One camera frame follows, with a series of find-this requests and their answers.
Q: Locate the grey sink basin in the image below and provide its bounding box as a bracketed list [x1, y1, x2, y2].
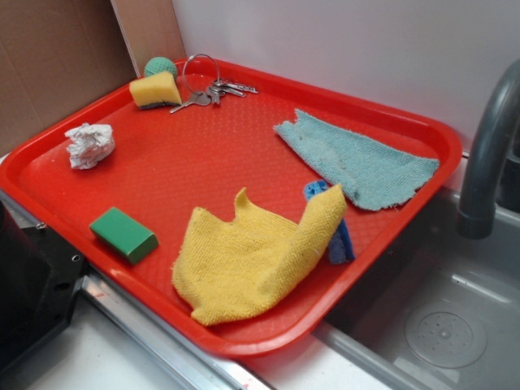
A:
[315, 191, 519, 389]

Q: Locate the metal key ring with keys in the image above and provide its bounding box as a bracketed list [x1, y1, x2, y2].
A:
[169, 54, 260, 115]

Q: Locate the grey faucet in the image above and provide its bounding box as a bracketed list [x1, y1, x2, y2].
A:
[457, 61, 519, 240]

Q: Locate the light blue cloth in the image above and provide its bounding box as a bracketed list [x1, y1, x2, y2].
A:
[275, 110, 440, 211]

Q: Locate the yellow sponge with grey pad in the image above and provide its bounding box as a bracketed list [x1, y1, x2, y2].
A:
[129, 71, 182, 110]

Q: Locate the red plastic tray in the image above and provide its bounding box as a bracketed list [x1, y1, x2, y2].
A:
[1, 60, 462, 358]

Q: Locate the green rectangular block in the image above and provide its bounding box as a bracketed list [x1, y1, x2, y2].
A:
[89, 207, 158, 265]

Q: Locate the brown cardboard panel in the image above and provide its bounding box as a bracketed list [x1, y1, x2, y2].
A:
[1, 1, 136, 154]

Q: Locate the green textured ball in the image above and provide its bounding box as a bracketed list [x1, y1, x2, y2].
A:
[144, 57, 178, 80]

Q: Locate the yellow cloth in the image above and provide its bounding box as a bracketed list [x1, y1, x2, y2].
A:
[171, 185, 346, 326]

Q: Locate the blue sponge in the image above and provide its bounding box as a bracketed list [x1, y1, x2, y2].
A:
[303, 180, 356, 265]

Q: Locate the crumpled white paper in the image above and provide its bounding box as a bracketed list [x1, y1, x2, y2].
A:
[64, 123, 115, 170]

